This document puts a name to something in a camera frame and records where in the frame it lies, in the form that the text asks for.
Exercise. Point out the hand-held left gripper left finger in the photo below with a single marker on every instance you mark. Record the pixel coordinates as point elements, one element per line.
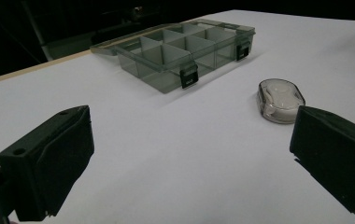
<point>46,165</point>

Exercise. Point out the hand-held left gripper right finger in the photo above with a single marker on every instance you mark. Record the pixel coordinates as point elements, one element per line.
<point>337,149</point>

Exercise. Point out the clear oval case with white insert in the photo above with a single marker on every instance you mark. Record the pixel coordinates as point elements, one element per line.
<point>280,99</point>

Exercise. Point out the clear grey compartment organizer box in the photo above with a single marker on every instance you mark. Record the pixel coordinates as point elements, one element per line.
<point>178,51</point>

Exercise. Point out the grey metal stand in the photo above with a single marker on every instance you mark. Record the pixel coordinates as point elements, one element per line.
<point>38,34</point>

